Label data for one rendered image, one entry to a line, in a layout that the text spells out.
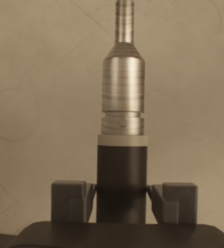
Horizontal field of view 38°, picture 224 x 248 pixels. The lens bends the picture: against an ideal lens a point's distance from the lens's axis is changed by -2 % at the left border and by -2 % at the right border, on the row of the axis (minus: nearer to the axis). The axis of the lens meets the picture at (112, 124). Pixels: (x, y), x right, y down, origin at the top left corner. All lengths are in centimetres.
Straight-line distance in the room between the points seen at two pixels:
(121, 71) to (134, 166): 5
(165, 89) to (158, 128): 5
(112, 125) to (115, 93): 2
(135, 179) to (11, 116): 28
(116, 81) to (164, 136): 25
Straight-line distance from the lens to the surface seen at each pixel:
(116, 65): 16
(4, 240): 41
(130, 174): 16
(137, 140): 16
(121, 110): 16
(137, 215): 16
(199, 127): 41
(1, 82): 43
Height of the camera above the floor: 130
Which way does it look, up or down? 88 degrees down
